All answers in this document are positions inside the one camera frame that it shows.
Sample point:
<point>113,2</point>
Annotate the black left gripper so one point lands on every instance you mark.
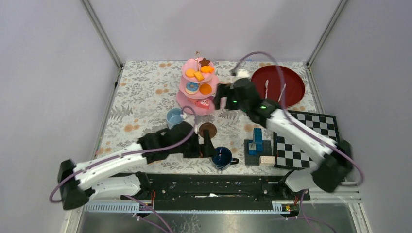
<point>199,145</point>

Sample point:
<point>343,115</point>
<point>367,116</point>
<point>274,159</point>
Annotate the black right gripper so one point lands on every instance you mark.
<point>225,97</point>

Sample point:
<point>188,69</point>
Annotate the orange tart toy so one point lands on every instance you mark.
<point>205,89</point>

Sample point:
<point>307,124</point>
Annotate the dark brown wooden coaster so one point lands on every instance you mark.
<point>211,128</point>

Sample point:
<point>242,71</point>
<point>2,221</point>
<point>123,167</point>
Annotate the pink three-tier cake stand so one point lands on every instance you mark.
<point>212,79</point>

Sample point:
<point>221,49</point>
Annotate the yellow square biscuit toy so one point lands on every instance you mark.
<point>199,76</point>

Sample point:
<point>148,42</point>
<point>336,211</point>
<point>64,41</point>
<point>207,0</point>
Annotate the blue frosted donut toy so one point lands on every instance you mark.
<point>191,88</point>

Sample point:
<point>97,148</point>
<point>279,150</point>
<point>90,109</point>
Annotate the brown star cookie toy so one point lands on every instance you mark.
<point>204,62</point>

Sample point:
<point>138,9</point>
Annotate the orange round cookie toy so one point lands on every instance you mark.
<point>190,72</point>

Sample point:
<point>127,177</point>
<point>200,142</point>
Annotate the light blue mug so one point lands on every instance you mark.
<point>173,117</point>

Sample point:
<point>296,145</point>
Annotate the orange yellow fish pastry toy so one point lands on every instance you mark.
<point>207,69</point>

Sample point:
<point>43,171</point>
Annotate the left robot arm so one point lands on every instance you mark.
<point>81,182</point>

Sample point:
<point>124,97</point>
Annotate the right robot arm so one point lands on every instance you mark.
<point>332,164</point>

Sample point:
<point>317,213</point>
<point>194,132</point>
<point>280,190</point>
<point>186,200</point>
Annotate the dark blue mug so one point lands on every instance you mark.
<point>223,158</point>

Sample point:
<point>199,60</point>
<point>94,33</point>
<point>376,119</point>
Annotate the grey building block baseplate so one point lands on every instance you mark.
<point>254,160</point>

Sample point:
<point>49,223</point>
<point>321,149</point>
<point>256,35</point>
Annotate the blue building block tower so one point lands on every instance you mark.
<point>255,145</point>

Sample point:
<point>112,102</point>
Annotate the dark red round tray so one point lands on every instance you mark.
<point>295,88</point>

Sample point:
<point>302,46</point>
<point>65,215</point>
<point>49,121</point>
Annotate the white building block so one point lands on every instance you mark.
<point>267,160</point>

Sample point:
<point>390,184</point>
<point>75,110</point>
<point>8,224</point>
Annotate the black white checkerboard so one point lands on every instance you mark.
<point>288,155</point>

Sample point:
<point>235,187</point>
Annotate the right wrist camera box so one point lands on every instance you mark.
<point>242,73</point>

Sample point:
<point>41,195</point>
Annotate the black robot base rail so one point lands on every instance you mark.
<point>201,192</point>

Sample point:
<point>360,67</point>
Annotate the aluminium frame post right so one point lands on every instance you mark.
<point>329,27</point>

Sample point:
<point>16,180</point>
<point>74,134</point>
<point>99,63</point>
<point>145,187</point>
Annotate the aluminium frame post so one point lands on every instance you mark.
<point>90,11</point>
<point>329,27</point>

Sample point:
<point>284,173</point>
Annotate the aluminium frame post left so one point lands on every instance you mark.
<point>90,11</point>

